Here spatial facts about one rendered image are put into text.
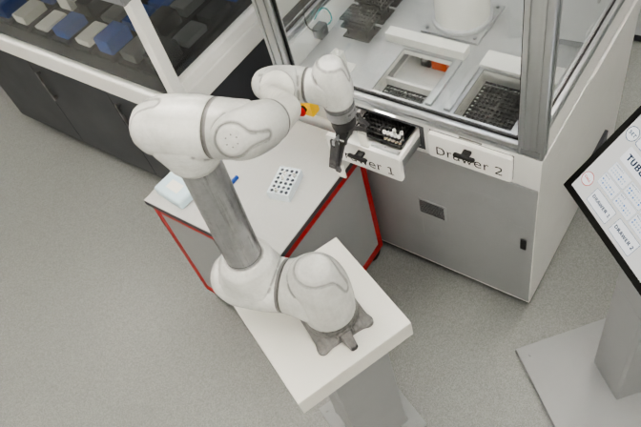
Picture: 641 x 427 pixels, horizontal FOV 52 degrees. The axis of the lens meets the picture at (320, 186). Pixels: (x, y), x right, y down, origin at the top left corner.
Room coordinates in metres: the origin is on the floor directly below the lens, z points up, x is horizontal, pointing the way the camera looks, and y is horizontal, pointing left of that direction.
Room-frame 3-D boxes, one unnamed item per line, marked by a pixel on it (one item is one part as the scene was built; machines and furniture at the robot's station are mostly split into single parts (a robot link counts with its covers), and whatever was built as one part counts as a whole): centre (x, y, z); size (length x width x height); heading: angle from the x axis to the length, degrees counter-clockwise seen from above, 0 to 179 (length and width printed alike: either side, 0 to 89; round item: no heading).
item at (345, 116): (1.40, -0.12, 1.20); 0.09 x 0.09 x 0.06
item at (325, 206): (1.68, 0.22, 0.38); 0.62 x 0.58 x 0.76; 43
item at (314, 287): (0.96, 0.09, 1.00); 0.18 x 0.16 x 0.22; 61
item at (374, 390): (0.96, 0.08, 0.38); 0.30 x 0.30 x 0.76; 20
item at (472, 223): (1.87, -0.66, 0.40); 1.03 x 0.95 x 0.80; 43
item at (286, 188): (1.56, 0.12, 0.78); 0.12 x 0.08 x 0.04; 145
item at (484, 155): (1.35, -0.49, 0.87); 0.29 x 0.02 x 0.11; 43
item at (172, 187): (1.68, 0.51, 0.78); 0.15 x 0.10 x 0.04; 36
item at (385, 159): (1.48, -0.17, 0.87); 0.29 x 0.02 x 0.11; 43
